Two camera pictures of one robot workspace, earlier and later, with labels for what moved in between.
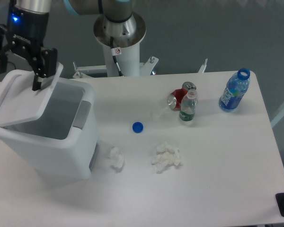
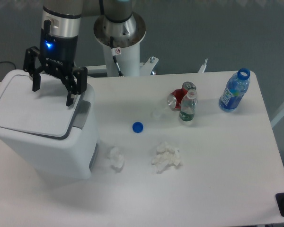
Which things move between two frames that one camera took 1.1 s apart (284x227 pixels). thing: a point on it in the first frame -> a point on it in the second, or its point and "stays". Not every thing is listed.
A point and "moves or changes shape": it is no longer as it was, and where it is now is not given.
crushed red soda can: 174,99 stays
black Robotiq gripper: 28,31 -> 57,54
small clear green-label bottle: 189,105 stays
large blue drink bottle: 236,86 stays
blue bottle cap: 137,127 stays
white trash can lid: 15,100 moves or changes shape
